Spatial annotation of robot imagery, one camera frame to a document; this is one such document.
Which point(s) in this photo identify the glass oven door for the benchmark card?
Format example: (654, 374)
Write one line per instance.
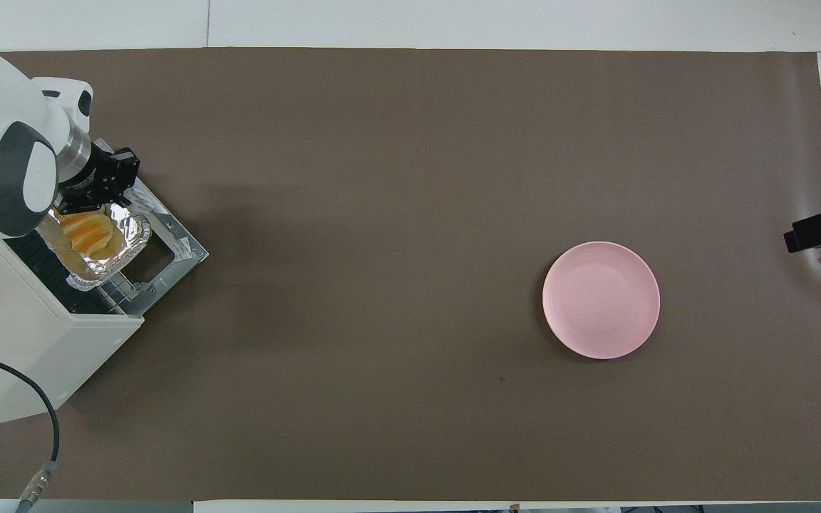
(182, 246)

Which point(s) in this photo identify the aluminium foil tray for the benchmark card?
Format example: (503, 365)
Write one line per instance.
(132, 239)

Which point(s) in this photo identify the golden striped bread loaf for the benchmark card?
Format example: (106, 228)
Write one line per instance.
(86, 235)

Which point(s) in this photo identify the cream toaster oven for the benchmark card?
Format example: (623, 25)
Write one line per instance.
(18, 356)

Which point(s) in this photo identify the brown paper table mat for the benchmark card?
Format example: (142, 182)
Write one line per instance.
(396, 285)

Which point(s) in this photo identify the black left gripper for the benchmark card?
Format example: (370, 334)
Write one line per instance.
(90, 185)

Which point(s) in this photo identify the pink round plate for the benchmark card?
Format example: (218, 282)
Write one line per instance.
(599, 299)

